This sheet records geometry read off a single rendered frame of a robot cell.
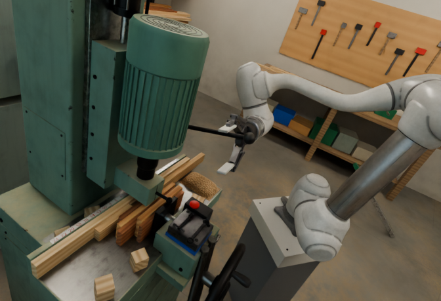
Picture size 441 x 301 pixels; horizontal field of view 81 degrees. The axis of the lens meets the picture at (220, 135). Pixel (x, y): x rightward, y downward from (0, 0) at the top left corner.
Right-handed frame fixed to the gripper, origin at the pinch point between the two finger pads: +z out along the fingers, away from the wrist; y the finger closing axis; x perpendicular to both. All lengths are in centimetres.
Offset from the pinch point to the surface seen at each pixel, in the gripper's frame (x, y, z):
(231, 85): -141, -41, -313
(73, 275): -19.4, -21.3, 39.5
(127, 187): -23.2, -10.6, 17.2
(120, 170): -25.5, -5.2, 17.1
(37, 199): -56, -20, 26
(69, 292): -17, -22, 42
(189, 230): -0.4, -16.3, 18.0
